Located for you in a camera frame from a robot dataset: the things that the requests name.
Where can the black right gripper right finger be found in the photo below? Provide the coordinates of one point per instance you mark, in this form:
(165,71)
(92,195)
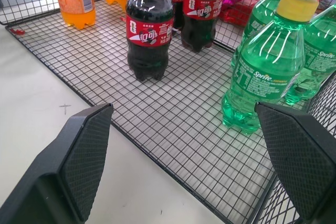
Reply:
(302,161)

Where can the green Sprite bottle yellow cap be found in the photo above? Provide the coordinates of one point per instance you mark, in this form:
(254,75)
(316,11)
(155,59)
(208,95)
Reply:
(265,69)
(265,11)
(313,58)

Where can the red snack packet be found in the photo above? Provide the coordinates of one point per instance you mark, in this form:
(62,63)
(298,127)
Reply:
(236,14)

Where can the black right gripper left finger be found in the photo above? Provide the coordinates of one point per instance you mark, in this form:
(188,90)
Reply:
(65,166)

